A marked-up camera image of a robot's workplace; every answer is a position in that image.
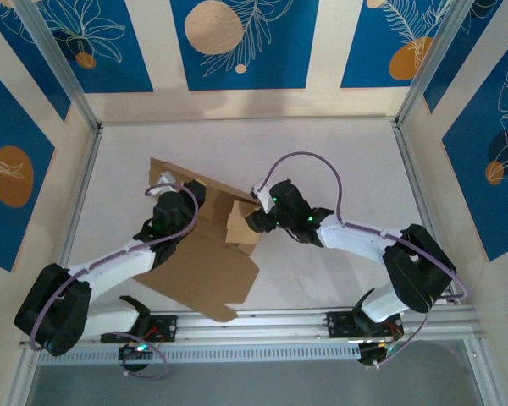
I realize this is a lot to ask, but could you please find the brown cardboard paper box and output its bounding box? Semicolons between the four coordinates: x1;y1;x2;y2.
134;156;262;323

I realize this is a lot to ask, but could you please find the black controller board with LED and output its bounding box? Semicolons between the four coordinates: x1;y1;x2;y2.
357;340;403;370
118;341;154;374

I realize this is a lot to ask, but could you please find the aluminium table side rail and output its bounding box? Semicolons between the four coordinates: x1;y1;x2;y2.
391;119;461;306
44;126;105;315

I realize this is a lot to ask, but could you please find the horizontal aluminium mounting rail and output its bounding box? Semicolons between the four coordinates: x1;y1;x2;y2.
19;306;486;350

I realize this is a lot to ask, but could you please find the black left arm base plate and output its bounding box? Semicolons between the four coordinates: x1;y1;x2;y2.
100;315;179;344

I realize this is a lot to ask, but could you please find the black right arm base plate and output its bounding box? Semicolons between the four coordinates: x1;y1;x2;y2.
326;310;406;340

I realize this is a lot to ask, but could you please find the grey slotted cable duct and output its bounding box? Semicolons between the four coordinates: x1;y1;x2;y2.
36;341;363;367

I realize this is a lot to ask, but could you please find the slanted aluminium frame post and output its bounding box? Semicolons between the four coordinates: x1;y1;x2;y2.
14;0;105;133
395;0;499;128

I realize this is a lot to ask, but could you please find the aluminium frame leg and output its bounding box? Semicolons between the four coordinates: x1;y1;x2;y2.
6;353;41;406
465;337;499;406

